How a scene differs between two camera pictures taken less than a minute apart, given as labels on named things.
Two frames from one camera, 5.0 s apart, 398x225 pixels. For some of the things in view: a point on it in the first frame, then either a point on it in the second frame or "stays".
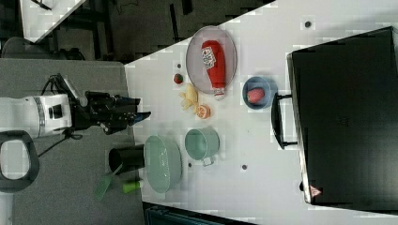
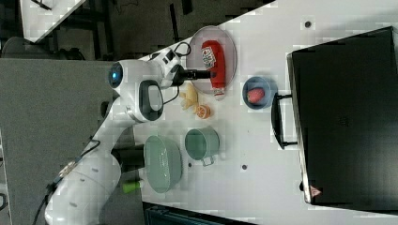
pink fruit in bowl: x=255 y=95 stays
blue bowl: x=268 y=87 stays
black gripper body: x=113 y=113 → x=181 y=74
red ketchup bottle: x=214 y=59 stays
